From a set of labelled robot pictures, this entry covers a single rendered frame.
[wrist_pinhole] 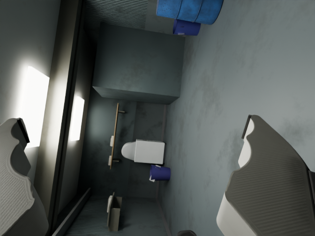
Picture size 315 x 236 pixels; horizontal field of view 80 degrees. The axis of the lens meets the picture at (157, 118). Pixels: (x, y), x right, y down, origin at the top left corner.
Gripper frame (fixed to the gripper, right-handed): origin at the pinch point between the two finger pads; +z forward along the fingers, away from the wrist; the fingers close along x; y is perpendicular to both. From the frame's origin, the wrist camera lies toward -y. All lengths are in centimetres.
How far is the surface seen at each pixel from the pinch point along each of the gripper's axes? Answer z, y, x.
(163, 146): 454, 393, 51
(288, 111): 105, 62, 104
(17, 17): 278, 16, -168
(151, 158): 431, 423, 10
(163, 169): 348, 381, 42
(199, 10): 315, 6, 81
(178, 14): 324, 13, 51
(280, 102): 117, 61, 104
